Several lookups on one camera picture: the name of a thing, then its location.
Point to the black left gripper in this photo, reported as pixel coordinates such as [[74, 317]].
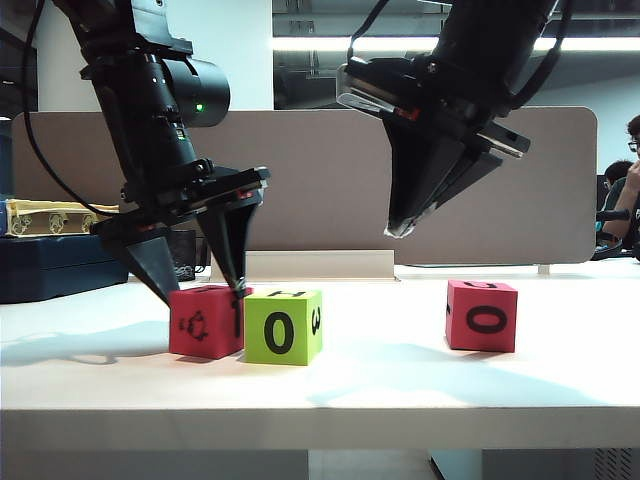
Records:
[[200, 187]]

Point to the dark blue plastic case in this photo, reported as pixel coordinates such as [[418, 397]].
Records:
[[50, 270]]

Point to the black office chair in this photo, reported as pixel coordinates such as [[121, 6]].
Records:
[[612, 215]]

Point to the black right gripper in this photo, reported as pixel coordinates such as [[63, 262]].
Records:
[[430, 95]]

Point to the lime green foam block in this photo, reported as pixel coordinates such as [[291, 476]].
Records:
[[260, 350]]

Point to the white pillar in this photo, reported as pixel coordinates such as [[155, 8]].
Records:
[[55, 75]]

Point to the red foam block with U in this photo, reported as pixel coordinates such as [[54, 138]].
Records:
[[500, 340]]

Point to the brown desk divider panel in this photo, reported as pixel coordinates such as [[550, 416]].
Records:
[[325, 175]]

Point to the red foam block with T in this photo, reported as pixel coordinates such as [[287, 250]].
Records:
[[220, 345]]

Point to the grey under-desk cabinet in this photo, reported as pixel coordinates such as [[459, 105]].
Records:
[[460, 467]]

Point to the person with glasses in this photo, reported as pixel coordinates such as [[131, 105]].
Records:
[[635, 135]]

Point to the person in teal shirt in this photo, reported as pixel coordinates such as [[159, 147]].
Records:
[[617, 172]]

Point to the white divider foot bracket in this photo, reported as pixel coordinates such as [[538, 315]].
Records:
[[544, 270]]

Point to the perforated grey panel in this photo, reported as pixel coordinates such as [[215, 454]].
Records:
[[615, 465]]

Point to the black mug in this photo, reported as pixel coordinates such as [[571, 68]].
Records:
[[187, 255]]

